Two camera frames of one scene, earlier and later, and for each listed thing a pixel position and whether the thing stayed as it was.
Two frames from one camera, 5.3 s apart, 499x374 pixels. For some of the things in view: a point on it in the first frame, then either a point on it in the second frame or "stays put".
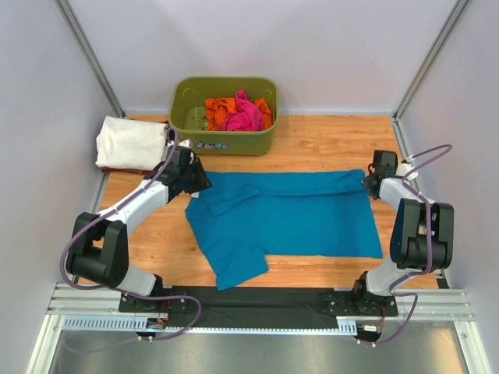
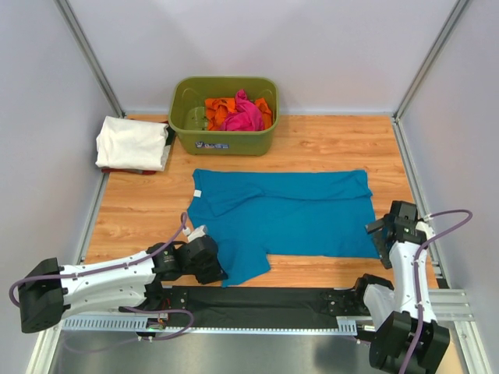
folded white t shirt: x=130 y=144 stays put
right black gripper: x=365 y=180 to x=383 y=258
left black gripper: x=203 y=181 to x=216 y=273
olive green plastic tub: x=188 y=114 stays put
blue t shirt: x=245 y=216 stays put
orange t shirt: x=217 y=109 stays put
